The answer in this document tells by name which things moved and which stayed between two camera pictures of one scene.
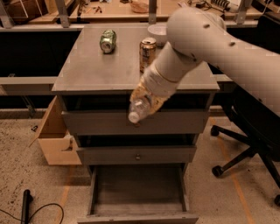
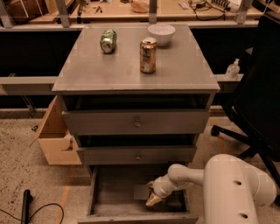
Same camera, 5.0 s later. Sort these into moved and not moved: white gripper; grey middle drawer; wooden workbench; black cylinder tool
Moved: white gripper
Not moved: wooden workbench; grey middle drawer; black cylinder tool
